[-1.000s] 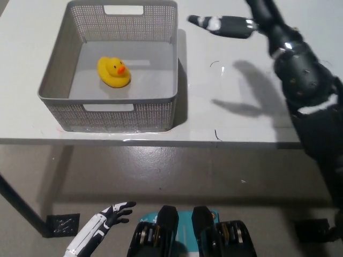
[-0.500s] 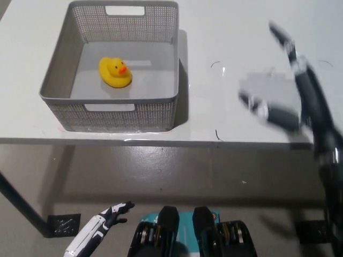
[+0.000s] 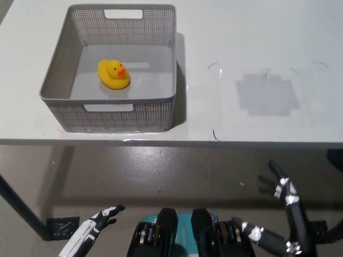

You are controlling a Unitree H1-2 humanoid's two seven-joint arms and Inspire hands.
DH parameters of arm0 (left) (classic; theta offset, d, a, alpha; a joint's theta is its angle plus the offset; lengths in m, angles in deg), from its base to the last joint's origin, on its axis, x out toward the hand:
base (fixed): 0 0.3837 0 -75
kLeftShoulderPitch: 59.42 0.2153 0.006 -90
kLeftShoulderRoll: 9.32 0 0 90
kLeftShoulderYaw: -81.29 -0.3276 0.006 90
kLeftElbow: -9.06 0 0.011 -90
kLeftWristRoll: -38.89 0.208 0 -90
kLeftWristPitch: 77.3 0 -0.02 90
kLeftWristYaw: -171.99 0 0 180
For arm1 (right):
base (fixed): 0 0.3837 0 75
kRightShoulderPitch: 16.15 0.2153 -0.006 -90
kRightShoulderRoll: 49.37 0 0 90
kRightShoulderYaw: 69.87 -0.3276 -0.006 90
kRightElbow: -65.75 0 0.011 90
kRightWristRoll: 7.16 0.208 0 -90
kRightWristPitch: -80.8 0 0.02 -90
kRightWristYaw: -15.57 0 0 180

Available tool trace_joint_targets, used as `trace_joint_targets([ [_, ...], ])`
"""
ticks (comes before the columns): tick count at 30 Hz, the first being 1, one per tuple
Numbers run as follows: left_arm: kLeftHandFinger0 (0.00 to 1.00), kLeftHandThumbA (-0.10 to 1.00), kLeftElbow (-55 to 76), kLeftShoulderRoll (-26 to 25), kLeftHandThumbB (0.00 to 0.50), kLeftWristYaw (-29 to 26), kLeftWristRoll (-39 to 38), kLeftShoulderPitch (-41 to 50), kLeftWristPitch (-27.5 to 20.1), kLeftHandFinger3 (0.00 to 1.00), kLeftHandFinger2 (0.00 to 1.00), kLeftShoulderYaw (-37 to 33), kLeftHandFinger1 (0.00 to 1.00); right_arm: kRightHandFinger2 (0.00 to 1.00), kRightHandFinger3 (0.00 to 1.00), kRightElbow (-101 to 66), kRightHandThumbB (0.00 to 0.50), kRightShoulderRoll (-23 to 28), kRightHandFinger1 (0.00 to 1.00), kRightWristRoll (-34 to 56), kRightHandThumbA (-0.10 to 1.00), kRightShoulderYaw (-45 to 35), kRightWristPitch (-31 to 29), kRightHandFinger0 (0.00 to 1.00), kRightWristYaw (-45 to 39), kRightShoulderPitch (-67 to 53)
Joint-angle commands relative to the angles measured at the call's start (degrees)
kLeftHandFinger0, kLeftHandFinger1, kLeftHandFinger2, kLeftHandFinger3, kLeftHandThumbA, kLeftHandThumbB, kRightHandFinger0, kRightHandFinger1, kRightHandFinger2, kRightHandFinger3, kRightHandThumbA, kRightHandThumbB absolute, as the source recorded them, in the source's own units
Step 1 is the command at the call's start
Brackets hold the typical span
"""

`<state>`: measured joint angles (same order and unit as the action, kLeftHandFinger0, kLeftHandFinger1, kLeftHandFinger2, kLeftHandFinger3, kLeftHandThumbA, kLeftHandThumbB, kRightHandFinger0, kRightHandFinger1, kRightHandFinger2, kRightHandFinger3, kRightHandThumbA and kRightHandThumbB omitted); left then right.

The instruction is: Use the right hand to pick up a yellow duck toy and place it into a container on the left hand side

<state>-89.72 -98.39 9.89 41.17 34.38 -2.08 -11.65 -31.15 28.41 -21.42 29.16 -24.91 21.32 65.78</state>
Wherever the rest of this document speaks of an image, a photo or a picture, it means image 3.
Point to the yellow rubber duck toy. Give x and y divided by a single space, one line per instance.
111 76

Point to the grey perforated plastic basket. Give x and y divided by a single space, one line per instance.
150 115

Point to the black floor foot plate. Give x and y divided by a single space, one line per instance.
319 227
63 227

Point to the dark object under table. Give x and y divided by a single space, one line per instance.
336 159

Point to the black table leg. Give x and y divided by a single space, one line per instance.
21 206

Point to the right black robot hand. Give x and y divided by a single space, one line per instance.
296 214

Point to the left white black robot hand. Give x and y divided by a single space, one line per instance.
83 235

